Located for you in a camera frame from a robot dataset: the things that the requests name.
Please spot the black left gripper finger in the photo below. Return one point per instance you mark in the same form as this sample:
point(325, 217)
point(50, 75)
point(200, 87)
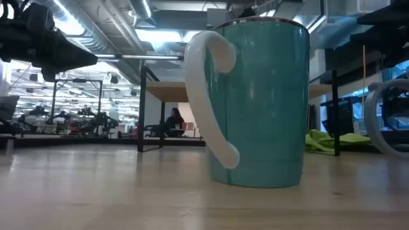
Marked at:
point(64, 54)

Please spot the black background robot arm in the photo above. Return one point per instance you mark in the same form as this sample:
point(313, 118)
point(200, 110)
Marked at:
point(102, 121)
point(33, 113)

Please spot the wooden shelf with black legs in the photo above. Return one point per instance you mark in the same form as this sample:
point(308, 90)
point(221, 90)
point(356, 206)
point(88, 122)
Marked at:
point(166, 91)

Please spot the black background gantry stand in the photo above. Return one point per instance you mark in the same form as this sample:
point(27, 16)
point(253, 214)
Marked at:
point(99, 96)

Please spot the grey screen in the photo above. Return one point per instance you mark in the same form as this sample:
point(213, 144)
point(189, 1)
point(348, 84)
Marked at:
point(8, 108)

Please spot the black perforated cart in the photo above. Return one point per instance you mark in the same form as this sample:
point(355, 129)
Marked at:
point(343, 118)

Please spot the green cloth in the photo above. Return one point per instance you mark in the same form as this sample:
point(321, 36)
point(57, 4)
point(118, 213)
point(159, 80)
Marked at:
point(322, 140)

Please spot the person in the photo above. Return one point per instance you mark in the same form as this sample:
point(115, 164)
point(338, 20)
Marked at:
point(174, 123)

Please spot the black metal table frame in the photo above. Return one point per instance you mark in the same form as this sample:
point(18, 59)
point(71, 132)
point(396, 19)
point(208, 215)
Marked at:
point(80, 141)

